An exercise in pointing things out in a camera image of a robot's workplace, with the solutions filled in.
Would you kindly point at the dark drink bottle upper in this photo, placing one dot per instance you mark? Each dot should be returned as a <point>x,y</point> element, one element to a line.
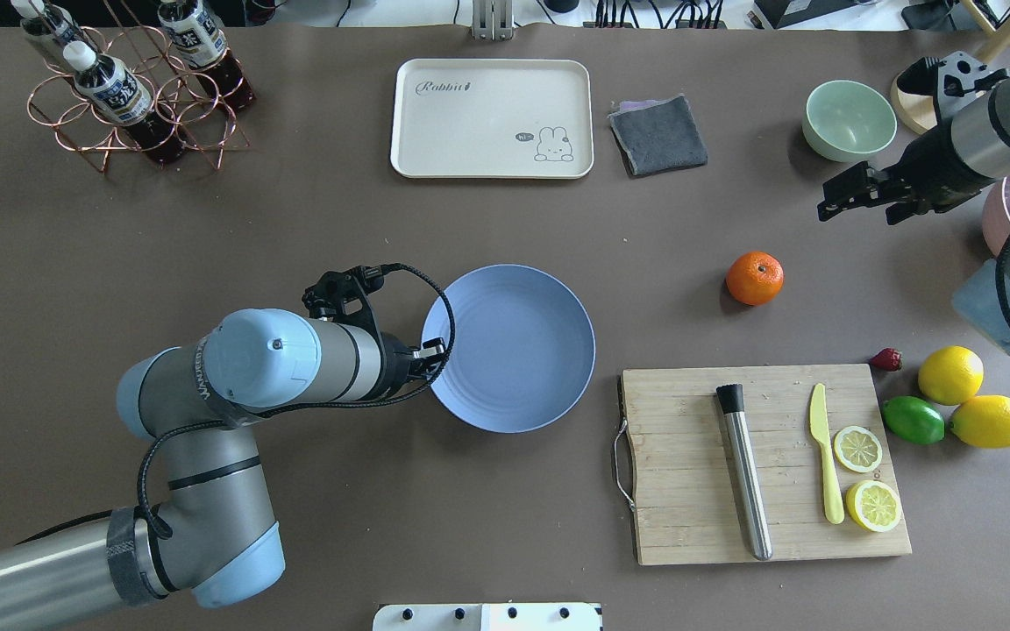
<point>123,100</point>

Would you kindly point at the dark drink bottle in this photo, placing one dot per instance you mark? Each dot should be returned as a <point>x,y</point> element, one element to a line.
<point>123,100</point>
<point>199,40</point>
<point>49,29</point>

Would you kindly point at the grey folded cloth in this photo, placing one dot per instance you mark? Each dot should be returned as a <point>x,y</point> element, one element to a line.
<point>658,136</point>

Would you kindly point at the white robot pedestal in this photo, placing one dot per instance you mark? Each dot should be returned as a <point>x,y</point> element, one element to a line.
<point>490,616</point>

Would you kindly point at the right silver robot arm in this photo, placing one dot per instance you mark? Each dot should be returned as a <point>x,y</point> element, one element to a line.
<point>985,300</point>

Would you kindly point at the green lime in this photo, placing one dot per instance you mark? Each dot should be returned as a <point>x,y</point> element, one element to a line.
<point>914,420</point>

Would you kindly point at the yellow lemon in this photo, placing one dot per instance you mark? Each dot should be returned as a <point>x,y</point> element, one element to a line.
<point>983,422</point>
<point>951,376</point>

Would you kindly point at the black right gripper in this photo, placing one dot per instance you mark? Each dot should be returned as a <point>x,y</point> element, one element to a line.
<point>928,166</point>

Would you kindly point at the yellow lemon lower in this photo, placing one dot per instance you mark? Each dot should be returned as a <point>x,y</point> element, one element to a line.
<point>951,376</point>

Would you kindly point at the yellow plastic knife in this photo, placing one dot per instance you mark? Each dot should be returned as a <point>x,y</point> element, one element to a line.
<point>818,423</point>

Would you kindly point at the lemon slice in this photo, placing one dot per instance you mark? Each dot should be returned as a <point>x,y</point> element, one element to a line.
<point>857,449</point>
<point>874,506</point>

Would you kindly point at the copper wire bottle rack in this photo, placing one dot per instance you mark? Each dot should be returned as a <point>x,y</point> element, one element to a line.
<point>146,50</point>

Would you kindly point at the blue plate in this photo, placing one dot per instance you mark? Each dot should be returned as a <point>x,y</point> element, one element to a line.
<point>524,350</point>

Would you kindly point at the lemon slice lower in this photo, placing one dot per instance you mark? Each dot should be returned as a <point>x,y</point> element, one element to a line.
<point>857,449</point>

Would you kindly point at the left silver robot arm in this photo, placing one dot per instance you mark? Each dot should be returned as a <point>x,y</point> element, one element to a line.
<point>202,520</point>

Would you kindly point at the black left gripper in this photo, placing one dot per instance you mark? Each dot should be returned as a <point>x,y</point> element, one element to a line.
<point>397,366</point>

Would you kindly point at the orange fruit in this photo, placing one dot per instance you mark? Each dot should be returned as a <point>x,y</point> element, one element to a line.
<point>755,278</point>

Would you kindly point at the mint green bowl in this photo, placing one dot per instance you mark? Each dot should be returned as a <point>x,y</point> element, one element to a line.
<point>847,121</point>

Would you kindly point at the dark drink bottle lower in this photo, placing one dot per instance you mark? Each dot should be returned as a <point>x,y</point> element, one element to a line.
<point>199,40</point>

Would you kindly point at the lemon slice upper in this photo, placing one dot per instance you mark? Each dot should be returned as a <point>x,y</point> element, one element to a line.
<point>874,506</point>

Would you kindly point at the red strawberry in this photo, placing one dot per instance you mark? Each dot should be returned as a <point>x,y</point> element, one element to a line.
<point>887,360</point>

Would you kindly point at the dark drink bottle right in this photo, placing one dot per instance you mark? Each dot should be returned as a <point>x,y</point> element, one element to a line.
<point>49,29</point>

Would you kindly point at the yellow lemon upper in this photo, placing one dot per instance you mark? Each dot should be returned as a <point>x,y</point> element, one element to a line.
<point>983,422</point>

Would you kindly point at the cream rabbit tray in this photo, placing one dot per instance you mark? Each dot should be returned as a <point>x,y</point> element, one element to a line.
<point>492,119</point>

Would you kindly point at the wooden cutting board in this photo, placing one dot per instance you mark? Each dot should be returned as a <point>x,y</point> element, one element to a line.
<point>688,509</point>

